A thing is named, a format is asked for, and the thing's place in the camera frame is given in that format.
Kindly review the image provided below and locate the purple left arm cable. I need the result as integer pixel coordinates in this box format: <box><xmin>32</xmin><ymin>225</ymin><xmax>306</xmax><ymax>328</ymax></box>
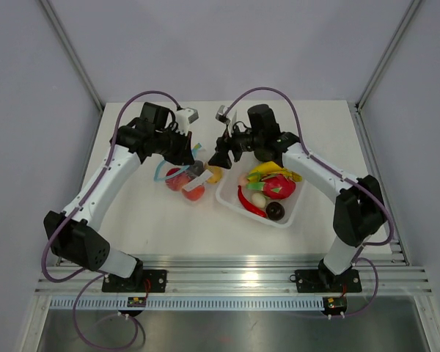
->
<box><xmin>40</xmin><ymin>90</ymin><xmax>180</xmax><ymax>348</ymax></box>

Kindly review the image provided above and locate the clear zip top bag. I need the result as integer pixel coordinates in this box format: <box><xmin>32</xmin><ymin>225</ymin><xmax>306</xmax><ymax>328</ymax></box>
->
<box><xmin>153</xmin><ymin>143</ymin><xmax>224</xmax><ymax>204</ymax></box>

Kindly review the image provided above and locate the white garlic bulb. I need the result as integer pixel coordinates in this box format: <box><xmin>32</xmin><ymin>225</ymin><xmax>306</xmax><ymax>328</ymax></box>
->
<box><xmin>251</xmin><ymin>192</ymin><xmax>267</xmax><ymax>209</ymax></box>

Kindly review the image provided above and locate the left small circuit board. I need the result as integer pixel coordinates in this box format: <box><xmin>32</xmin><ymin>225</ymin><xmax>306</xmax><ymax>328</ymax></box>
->
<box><xmin>127</xmin><ymin>296</ymin><xmax>147</xmax><ymax>309</ymax></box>

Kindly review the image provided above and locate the yellow banana bunch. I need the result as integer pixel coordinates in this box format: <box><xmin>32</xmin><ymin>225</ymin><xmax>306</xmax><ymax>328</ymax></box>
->
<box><xmin>246</xmin><ymin>161</ymin><xmax>302</xmax><ymax>182</ymax></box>

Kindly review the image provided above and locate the aluminium rail frame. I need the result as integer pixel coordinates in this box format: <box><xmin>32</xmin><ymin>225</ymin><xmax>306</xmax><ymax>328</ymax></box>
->
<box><xmin>39</xmin><ymin>100</ymin><xmax>432</xmax><ymax>296</ymax></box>

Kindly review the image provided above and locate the red apple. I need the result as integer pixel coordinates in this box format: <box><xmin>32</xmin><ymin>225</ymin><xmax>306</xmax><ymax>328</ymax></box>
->
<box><xmin>164</xmin><ymin>167</ymin><xmax>191</xmax><ymax>191</ymax></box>

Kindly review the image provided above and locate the pink peach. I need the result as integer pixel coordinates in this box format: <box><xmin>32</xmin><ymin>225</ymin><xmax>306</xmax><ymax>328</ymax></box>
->
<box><xmin>238</xmin><ymin>177</ymin><xmax>249</xmax><ymax>186</ymax></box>

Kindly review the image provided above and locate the white perforated plastic basket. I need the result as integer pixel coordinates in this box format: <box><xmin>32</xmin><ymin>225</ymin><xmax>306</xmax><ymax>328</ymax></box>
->
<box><xmin>216</xmin><ymin>160</ymin><xmax>305</xmax><ymax>229</ymax></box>

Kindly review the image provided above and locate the white slotted cable duct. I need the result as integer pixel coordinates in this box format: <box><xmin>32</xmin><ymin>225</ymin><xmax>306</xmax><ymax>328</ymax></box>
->
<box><xmin>50</xmin><ymin>296</ymin><xmax>323</xmax><ymax>312</ymax></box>

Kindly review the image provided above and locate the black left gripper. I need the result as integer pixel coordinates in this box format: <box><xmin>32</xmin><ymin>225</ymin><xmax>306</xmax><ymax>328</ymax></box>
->
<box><xmin>154</xmin><ymin>126</ymin><xmax>195</xmax><ymax>166</ymax></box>

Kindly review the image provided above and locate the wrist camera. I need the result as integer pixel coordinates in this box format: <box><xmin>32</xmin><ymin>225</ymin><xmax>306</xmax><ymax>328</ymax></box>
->
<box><xmin>175</xmin><ymin>108</ymin><xmax>199</xmax><ymax>136</ymax></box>
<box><xmin>215</xmin><ymin>105</ymin><xmax>237</xmax><ymax>127</ymax></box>

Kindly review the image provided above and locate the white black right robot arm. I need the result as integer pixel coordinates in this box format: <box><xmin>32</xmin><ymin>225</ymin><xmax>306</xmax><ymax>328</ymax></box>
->
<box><xmin>209</xmin><ymin>103</ymin><xmax>389</xmax><ymax>292</ymax></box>

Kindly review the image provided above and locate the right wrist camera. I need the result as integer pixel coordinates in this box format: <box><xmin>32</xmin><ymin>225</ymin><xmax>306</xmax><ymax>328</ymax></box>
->
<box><xmin>215</xmin><ymin>105</ymin><xmax>237</xmax><ymax>127</ymax></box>

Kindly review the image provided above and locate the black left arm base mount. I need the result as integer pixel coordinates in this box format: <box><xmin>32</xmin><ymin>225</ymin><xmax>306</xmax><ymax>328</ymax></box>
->
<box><xmin>102</xmin><ymin>269</ymin><xmax>168</xmax><ymax>293</ymax></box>

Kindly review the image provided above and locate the pink dragon fruit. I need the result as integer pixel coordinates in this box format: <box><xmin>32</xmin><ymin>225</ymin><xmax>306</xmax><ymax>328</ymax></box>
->
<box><xmin>246</xmin><ymin>174</ymin><xmax>296</xmax><ymax>200</ymax></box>

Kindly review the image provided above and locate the right aluminium corner post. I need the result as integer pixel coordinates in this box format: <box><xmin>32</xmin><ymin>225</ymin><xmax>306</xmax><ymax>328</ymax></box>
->
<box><xmin>355</xmin><ymin>0</ymin><xmax>425</xmax><ymax>113</ymax></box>

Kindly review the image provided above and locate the right small circuit board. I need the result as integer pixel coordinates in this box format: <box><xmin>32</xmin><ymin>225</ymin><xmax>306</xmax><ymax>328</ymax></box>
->
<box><xmin>323</xmin><ymin>296</ymin><xmax>348</xmax><ymax>316</ymax></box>

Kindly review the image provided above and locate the red chili pepper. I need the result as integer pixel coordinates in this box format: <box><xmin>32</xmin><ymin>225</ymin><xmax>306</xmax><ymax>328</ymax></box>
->
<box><xmin>237</xmin><ymin>186</ymin><xmax>267</xmax><ymax>219</ymax></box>

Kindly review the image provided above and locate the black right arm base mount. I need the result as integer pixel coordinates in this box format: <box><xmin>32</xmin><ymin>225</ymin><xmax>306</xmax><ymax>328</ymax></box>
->
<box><xmin>289</xmin><ymin>269</ymin><xmax>362</xmax><ymax>293</ymax></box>

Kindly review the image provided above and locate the orange red tomato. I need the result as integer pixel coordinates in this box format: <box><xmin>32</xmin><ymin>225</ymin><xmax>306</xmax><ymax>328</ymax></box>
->
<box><xmin>181</xmin><ymin>185</ymin><xmax>205</xmax><ymax>202</ymax></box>

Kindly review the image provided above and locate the aluminium corner post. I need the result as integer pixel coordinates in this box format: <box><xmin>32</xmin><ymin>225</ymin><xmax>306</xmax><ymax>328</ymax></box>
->
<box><xmin>355</xmin><ymin>0</ymin><xmax>425</xmax><ymax>113</ymax></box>
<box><xmin>36</xmin><ymin>0</ymin><xmax>105</xmax><ymax>116</ymax></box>

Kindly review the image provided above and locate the yellow orange fruit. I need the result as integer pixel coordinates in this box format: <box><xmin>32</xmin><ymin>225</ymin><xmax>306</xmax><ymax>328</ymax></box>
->
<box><xmin>205</xmin><ymin>165</ymin><xmax>223</xmax><ymax>184</ymax></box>

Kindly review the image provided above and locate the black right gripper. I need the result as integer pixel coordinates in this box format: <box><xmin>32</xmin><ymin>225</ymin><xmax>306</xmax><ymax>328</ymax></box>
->
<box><xmin>209</xmin><ymin>122</ymin><xmax>264</xmax><ymax>170</ymax></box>

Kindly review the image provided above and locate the small circuit board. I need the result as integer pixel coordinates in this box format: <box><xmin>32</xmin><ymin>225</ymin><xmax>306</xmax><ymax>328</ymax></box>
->
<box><xmin>323</xmin><ymin>296</ymin><xmax>348</xmax><ymax>316</ymax></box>
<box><xmin>127</xmin><ymin>296</ymin><xmax>147</xmax><ymax>309</ymax></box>

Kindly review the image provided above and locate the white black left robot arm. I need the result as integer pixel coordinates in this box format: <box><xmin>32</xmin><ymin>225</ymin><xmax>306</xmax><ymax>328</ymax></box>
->
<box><xmin>43</xmin><ymin>103</ymin><xmax>199</xmax><ymax>292</ymax></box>

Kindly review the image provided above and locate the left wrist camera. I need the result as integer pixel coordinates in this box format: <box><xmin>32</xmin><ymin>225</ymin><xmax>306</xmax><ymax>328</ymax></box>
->
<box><xmin>175</xmin><ymin>108</ymin><xmax>199</xmax><ymax>136</ymax></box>

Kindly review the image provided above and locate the left aluminium corner post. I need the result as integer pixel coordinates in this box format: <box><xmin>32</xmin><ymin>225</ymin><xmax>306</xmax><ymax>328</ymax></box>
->
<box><xmin>36</xmin><ymin>0</ymin><xmax>105</xmax><ymax>116</ymax></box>

